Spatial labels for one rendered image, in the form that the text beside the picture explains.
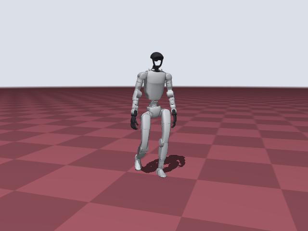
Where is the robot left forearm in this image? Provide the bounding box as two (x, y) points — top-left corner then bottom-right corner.
(168, 92), (177, 113)

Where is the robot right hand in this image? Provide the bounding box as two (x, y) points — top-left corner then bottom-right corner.
(130, 110), (138, 130)

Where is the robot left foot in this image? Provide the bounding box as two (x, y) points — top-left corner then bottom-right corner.
(156, 169), (167, 178)

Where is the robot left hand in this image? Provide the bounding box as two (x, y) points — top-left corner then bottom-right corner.
(171, 109), (177, 128)

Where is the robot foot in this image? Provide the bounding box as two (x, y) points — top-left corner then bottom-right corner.
(156, 169), (167, 178)
(135, 154), (141, 171)

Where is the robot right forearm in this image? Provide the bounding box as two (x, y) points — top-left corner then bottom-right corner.
(131, 90), (139, 115)

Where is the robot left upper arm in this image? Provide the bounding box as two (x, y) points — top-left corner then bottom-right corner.
(165, 73), (173, 97)

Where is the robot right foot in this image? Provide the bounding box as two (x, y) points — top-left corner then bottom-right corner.
(135, 154), (141, 171)

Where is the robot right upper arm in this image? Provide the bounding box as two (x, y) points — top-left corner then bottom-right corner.
(135, 72), (148, 98)

